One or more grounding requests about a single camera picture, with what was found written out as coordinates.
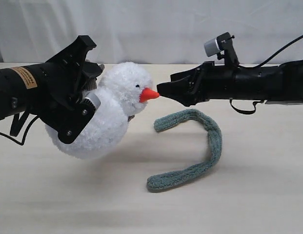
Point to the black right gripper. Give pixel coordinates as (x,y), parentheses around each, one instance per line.
(204,82)

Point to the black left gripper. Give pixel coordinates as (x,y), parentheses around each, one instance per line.
(66,75)

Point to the teal fuzzy knit scarf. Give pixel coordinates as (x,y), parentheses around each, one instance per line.
(173,179)

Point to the white plush snowman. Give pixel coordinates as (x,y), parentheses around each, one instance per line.
(124,91)

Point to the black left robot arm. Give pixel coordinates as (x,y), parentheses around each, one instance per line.
(20,90)

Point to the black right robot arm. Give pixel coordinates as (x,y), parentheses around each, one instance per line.
(279,84)

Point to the white curtain backdrop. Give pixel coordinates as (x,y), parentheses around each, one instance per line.
(147,31)

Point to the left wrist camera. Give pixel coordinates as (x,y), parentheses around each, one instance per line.
(92,99)

